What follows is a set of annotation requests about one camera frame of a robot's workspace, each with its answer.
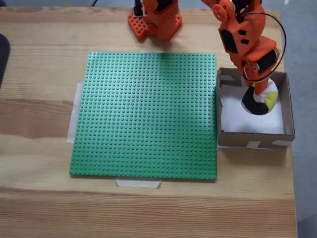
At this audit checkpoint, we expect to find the yellow black white ball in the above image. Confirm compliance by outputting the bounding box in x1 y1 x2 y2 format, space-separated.
241 79 278 116

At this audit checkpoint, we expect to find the white paper sheet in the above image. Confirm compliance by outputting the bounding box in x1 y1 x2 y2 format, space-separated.
219 85 284 135

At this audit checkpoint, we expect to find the brown cardboard box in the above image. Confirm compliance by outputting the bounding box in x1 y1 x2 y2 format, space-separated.
216 67 296 151

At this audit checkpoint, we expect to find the green studded baseplate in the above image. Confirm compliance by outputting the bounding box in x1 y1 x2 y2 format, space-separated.
69 51 218 183

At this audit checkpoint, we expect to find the gripper motor cable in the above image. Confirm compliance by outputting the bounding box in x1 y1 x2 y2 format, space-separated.
241 11 287 83

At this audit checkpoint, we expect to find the black rounded object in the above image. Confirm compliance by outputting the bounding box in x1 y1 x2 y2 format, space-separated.
0 33 11 87

